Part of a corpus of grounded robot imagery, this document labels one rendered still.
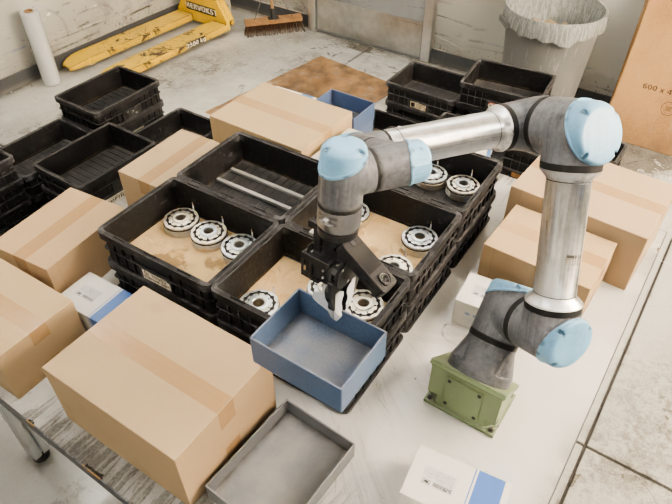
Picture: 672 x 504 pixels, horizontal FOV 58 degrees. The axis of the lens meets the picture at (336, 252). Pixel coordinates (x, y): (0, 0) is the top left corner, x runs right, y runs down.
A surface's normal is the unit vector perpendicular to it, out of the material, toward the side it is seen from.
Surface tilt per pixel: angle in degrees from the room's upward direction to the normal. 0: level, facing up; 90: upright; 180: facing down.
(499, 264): 90
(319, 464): 0
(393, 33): 90
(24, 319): 0
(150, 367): 0
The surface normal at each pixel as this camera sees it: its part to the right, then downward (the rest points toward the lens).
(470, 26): -0.56, 0.56
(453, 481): 0.00, -0.74
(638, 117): -0.53, 0.33
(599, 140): 0.42, 0.15
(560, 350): 0.44, 0.40
